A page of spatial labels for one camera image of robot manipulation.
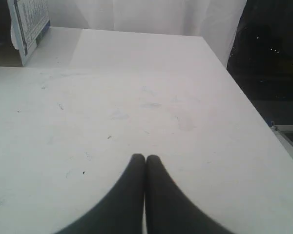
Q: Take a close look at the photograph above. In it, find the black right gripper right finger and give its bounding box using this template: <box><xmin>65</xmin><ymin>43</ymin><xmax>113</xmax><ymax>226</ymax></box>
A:
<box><xmin>145</xmin><ymin>155</ymin><xmax>232</xmax><ymax>234</ymax></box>

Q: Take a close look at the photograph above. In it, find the grey metal frame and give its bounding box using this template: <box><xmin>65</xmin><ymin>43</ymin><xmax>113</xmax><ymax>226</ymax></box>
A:
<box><xmin>271</xmin><ymin>125</ymin><xmax>293</xmax><ymax>146</ymax></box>

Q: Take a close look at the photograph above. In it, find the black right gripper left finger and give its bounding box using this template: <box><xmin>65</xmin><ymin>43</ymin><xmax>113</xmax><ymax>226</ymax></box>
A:
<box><xmin>58</xmin><ymin>154</ymin><xmax>146</xmax><ymax>234</ymax></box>

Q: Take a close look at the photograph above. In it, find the blue white milk carton box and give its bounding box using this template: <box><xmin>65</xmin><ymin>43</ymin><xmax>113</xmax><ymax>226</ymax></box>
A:
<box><xmin>7</xmin><ymin>0</ymin><xmax>50</xmax><ymax>66</ymax></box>

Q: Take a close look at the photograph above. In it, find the white backdrop curtain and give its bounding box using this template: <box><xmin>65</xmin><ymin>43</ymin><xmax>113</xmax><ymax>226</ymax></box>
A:
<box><xmin>47</xmin><ymin>0</ymin><xmax>246</xmax><ymax>66</ymax></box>

